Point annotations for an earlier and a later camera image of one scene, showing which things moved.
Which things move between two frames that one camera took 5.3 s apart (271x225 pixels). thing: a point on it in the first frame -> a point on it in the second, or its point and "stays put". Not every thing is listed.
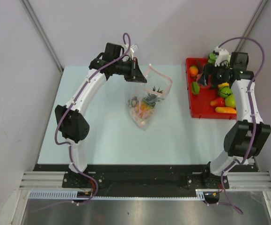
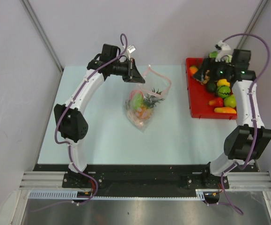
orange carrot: x=226 y=109 stays put
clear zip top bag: x=143 y=102 stays put
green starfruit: x=195 y=88 -> x=137 y=100
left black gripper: x=135 y=74 stays put
